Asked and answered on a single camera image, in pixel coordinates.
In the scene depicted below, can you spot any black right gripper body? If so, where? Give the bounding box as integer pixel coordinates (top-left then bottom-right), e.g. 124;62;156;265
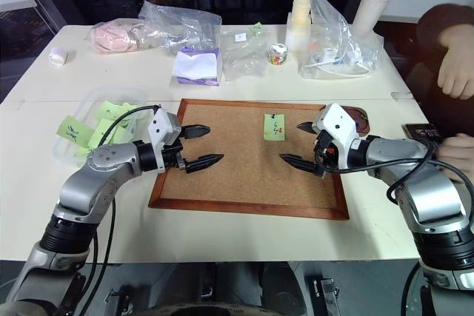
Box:
313;130;340;179

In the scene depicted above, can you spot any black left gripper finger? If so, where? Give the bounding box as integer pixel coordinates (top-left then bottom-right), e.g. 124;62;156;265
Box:
184;124;211;141
184;153;226;175

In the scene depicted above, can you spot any brown round dish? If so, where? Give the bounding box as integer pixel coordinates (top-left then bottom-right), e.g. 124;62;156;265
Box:
342;105;371;138

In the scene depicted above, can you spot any crumpled clear plastic bag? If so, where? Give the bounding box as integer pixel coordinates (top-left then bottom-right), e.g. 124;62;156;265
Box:
138;0;223;54

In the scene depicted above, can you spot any bag with pink items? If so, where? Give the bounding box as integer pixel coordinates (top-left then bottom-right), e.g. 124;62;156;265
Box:
87;18;149;54

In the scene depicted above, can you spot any wood framed cork board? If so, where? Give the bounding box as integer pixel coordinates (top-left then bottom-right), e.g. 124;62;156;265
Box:
147;98;351;221

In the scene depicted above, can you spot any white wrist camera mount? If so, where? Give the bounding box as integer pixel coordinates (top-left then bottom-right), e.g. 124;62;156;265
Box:
313;103;363;149
147;107;184;173

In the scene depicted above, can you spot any large clear plastic bag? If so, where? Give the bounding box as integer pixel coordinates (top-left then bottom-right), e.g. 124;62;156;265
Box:
298;0;384;81

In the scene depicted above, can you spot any small jar with white lid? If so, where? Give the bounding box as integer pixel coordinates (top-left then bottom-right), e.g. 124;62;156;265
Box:
268;43;290;66

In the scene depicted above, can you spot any flat clear zip bag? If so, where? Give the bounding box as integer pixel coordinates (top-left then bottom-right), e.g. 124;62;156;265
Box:
218;29;273;82

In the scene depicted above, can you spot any white plastic bottle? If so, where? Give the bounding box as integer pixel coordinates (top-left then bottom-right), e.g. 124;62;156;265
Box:
284;0;314;53

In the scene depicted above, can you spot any white tape roll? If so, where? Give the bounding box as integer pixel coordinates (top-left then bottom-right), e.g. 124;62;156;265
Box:
48;47;68;67

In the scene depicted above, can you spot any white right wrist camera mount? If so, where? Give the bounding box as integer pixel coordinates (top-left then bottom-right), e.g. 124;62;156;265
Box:
313;103;363;149

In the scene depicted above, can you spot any dark grey rounded shape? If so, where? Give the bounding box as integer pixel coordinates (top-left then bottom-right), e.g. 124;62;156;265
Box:
147;262;308;316

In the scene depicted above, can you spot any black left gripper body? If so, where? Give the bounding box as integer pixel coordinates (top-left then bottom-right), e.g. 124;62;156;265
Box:
161;126;188;173

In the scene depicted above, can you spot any pile of green sticky notes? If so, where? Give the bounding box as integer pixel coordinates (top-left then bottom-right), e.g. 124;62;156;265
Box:
51;86;153;164

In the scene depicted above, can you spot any black booklet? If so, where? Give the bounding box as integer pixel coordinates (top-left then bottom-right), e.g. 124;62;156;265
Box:
401;122;445;143

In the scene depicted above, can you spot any white tumbler with dark lid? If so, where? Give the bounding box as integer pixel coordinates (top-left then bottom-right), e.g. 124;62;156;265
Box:
350;0;398;34

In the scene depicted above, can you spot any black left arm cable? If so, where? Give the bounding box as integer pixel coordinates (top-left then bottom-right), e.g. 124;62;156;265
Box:
79;104;161;316

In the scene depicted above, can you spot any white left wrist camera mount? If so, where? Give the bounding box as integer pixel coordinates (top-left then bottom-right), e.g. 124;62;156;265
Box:
147;107;184;173

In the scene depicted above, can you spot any purple tissue box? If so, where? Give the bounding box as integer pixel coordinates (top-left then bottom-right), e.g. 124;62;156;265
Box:
170;46;224;87

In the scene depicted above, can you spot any black metal bracket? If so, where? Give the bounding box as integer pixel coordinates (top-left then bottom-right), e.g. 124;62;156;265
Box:
103;286;136;316
309;275;341;309

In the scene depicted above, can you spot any person's right hand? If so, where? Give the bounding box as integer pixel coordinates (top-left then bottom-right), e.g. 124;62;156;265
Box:
436;25;474;101

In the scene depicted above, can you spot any person's left hand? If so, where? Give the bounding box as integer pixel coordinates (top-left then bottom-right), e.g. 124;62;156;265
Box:
438;133;474;184

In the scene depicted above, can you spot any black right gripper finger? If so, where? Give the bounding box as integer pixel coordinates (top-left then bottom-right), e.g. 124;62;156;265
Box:
278;153;319;175
296;119;318;134

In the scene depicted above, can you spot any white cord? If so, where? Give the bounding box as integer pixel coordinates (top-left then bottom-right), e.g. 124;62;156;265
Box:
301;60;373;79

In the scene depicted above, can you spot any green paper note with writing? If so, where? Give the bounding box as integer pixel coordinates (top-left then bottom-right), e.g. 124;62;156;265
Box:
262;112;287;142

